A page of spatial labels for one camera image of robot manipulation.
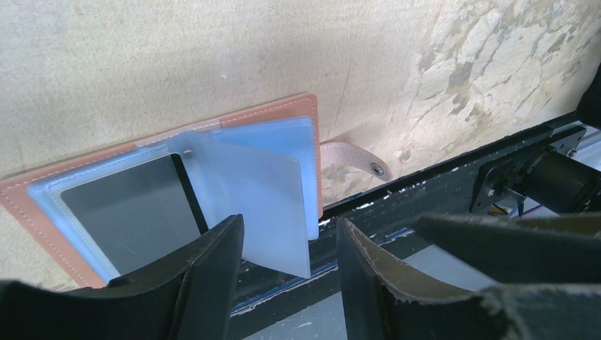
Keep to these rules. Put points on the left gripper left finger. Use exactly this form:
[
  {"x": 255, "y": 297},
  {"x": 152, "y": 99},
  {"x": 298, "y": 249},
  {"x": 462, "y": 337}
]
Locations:
[{"x": 186, "y": 294}]

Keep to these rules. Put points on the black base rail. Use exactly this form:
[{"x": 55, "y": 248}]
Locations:
[{"x": 271, "y": 305}]

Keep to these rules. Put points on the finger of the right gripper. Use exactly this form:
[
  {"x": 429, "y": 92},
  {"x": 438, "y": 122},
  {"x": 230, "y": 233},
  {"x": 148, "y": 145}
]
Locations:
[{"x": 559, "y": 249}]

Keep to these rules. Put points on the black card in sleeve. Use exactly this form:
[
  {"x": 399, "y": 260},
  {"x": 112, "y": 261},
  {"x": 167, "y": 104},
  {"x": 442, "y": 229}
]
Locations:
[{"x": 141, "y": 214}]

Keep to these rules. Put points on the pink leather card holder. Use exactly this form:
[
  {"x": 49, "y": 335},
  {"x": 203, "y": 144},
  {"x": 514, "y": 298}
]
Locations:
[{"x": 263, "y": 163}]

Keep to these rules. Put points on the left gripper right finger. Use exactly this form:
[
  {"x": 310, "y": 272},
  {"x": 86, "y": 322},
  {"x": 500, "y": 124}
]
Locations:
[{"x": 386, "y": 298}]

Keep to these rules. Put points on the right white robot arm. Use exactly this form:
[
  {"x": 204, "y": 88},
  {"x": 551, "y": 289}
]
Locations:
[{"x": 544, "y": 172}]

